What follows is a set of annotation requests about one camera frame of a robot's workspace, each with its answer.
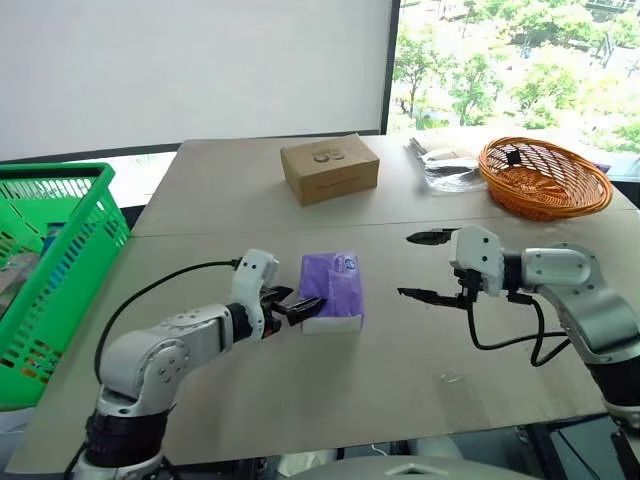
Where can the clear plastic bag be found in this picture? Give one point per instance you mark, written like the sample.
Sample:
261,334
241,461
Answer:
450,170

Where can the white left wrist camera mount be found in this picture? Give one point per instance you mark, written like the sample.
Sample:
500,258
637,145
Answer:
250,280

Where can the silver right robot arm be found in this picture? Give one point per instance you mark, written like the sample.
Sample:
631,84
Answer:
585,300

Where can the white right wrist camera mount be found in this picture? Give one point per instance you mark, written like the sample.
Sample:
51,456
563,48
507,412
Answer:
480,255

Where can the orange wicker basket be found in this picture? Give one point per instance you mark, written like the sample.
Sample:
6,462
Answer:
550,185

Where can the green plastic basket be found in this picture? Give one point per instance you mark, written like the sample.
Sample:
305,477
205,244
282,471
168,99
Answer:
65,280

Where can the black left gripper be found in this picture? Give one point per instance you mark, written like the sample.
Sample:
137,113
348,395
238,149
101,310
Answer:
272,315

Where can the grey rounded robot torso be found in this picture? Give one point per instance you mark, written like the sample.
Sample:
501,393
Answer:
395,469

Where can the black window frame post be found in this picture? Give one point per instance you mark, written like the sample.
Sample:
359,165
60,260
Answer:
390,65

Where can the white projection screen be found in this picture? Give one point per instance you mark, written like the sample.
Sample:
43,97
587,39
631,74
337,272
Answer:
200,70

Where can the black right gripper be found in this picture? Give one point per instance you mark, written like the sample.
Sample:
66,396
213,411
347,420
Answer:
469,285

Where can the blue packet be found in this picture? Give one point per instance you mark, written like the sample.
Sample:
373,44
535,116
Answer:
51,239

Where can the purple object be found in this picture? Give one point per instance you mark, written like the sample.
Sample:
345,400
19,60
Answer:
603,167

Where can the brown cardboard box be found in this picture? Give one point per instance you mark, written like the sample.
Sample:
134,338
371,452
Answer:
330,170

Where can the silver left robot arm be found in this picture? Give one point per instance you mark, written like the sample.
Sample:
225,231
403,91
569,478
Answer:
150,350

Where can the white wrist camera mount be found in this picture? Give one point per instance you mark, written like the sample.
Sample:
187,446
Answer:
250,280
480,255

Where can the pale wrapped packet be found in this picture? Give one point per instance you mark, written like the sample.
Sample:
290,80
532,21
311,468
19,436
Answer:
17,280

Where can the small black square object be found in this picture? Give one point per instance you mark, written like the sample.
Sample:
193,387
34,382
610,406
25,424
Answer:
512,158

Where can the purple tissue pack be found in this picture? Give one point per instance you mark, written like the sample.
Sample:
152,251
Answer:
340,295

